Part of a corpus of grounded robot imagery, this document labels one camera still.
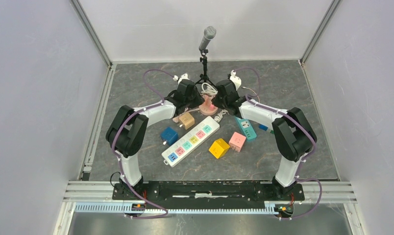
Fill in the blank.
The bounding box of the white strip cord with plug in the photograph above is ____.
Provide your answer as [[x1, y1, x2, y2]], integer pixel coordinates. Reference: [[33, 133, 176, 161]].
[[214, 109, 229, 123]]

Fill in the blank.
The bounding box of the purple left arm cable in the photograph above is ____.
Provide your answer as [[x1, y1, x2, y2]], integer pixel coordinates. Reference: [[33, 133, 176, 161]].
[[111, 69, 176, 220]]

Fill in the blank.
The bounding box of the silver microphone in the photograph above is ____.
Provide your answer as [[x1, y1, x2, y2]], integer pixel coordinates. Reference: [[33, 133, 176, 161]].
[[198, 26, 217, 52]]

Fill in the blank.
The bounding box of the pink coiled cable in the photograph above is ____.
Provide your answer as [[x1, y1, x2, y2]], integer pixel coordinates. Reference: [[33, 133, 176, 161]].
[[172, 108, 201, 123]]

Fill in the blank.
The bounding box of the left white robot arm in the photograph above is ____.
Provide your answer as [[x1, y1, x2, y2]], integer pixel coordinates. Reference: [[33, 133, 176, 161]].
[[106, 79, 204, 200]]

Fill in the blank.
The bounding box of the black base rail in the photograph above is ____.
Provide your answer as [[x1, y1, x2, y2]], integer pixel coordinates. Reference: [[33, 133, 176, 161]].
[[112, 180, 305, 210]]

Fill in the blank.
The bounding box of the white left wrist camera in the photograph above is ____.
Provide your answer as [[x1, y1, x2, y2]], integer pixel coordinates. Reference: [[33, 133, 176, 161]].
[[172, 73, 189, 84]]

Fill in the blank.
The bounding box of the round pink socket base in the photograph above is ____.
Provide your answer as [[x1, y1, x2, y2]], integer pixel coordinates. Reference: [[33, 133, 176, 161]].
[[199, 104, 218, 116]]

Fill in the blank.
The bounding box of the pink adapter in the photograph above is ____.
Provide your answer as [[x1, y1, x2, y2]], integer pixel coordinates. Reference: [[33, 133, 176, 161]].
[[201, 94, 216, 111]]

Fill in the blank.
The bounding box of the black tripod stand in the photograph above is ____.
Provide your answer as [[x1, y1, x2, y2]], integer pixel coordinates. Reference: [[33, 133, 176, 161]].
[[195, 49, 215, 86]]

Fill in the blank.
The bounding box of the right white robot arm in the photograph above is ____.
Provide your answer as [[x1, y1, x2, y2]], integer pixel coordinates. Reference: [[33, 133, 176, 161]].
[[212, 79, 317, 200]]

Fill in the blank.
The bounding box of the beige cube plug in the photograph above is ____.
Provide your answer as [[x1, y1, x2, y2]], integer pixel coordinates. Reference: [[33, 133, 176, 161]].
[[178, 112, 195, 130]]

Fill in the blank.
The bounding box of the yellow cube plug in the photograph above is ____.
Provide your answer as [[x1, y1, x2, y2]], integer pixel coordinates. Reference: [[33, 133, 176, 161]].
[[209, 138, 230, 159]]

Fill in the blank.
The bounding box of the blue cube plug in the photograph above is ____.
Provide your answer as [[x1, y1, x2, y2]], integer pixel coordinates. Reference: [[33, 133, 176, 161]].
[[160, 127, 179, 146]]

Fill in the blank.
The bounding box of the white power strip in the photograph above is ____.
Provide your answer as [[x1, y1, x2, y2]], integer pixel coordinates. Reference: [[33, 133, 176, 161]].
[[161, 117, 220, 167]]

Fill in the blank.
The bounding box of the pink cube plug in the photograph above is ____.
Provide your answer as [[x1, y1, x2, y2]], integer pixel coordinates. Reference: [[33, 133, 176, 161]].
[[228, 132, 246, 152]]

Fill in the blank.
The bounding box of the teal power strip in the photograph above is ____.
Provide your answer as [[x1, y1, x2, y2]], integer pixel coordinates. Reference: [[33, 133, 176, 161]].
[[235, 117, 257, 141]]

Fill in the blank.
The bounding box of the blue green toy block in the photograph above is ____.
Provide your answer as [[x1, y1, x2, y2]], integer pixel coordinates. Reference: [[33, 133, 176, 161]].
[[259, 124, 274, 134]]

